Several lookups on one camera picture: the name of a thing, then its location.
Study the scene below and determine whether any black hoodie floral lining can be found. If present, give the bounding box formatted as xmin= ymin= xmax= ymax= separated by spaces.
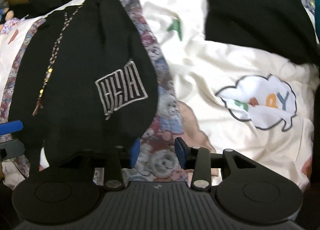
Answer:
xmin=1 ymin=0 xmax=188 ymax=181

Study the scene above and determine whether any cream sweatshirt cloud print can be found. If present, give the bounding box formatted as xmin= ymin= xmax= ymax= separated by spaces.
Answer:
xmin=167 ymin=38 xmax=319 ymax=189

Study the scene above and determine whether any doll in colourful dress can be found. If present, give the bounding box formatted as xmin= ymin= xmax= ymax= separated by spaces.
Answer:
xmin=1 ymin=8 xmax=24 ymax=34

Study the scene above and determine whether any white patterned bed sheet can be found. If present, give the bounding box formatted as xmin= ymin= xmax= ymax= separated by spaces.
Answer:
xmin=0 ymin=0 xmax=313 ymax=191

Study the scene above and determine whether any black folded garment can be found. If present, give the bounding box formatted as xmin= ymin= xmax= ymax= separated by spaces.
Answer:
xmin=205 ymin=0 xmax=319 ymax=65

